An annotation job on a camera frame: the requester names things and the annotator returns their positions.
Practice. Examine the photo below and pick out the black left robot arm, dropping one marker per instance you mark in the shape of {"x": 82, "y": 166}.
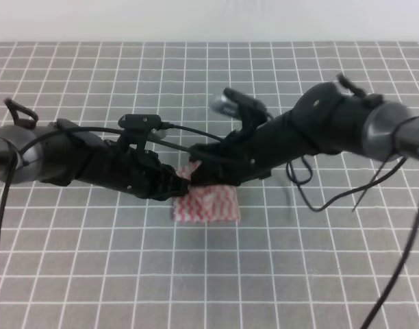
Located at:
{"x": 63, "y": 152}

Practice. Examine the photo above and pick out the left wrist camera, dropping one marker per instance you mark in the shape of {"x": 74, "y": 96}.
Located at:
{"x": 139, "y": 128}

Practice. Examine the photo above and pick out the pink white wavy towel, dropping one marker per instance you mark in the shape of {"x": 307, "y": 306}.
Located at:
{"x": 205, "y": 204}

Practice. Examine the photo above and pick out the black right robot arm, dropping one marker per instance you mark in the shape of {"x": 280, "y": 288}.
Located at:
{"x": 322, "y": 121}

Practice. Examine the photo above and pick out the grey grid tablecloth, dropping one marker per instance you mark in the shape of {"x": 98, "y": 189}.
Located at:
{"x": 87, "y": 257}

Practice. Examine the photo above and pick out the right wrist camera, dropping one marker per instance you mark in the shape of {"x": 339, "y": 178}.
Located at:
{"x": 250, "y": 111}

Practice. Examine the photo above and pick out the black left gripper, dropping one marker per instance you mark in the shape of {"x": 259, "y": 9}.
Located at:
{"x": 105, "y": 164}

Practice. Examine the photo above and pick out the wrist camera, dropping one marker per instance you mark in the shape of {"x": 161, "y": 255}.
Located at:
{"x": 250, "y": 111}
{"x": 139, "y": 128}

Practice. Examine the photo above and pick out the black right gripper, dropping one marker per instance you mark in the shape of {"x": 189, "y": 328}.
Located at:
{"x": 255, "y": 157}

